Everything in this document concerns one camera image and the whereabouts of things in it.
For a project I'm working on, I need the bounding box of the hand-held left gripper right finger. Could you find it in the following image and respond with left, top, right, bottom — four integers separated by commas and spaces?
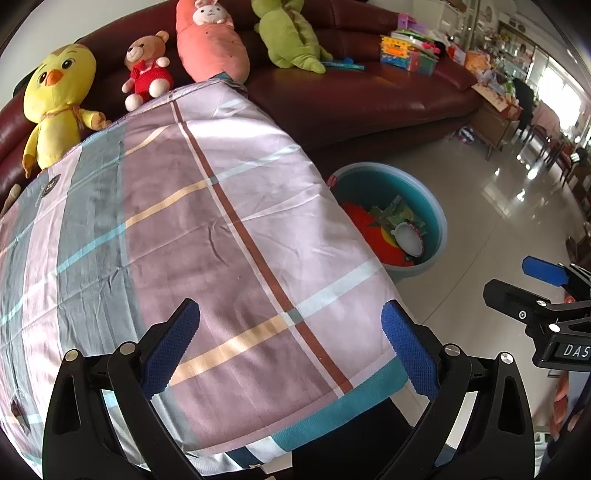
381, 300, 536, 480

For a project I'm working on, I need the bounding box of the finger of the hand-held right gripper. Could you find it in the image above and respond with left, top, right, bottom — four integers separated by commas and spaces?
522, 256, 591, 297
483, 279, 591, 352

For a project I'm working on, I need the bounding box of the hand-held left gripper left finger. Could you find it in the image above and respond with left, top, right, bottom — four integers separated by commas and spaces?
42, 298, 204, 480

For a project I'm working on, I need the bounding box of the red yellow plastic bag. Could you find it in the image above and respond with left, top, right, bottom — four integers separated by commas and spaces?
342, 200, 416, 267

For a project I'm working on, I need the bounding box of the blue plastic bucket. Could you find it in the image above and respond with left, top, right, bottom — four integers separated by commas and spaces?
328, 161, 448, 284

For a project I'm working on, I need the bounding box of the person's right hand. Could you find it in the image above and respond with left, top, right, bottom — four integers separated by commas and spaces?
549, 371, 573, 435

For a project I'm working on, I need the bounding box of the plaid tablecloth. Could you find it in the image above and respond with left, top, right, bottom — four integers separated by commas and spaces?
0, 78, 411, 474

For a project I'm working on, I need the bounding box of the wooden side table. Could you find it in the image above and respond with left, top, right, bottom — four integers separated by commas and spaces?
471, 83, 525, 160

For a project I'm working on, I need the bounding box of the black chair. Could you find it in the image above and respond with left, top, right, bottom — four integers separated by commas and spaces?
510, 78, 536, 139

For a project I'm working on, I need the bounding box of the beige long-limbed plush toy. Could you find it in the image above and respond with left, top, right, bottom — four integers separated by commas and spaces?
0, 182, 21, 217

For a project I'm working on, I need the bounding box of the dark red leather sofa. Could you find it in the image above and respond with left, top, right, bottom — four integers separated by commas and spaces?
0, 0, 481, 217

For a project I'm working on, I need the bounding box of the yellow chick plush toy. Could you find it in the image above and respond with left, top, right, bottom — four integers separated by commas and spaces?
22, 44, 112, 178

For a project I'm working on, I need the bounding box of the teddy bear in red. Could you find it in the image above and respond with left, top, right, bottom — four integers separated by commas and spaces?
121, 31, 175, 112

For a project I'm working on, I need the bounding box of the blue toy on sofa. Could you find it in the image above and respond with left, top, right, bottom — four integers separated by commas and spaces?
321, 58, 365, 72

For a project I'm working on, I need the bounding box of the pink carrot bunny plush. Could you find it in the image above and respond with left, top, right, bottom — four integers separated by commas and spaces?
175, 0, 251, 86

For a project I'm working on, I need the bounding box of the green dinosaur plush toy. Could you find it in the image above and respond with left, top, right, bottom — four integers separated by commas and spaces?
252, 0, 326, 75

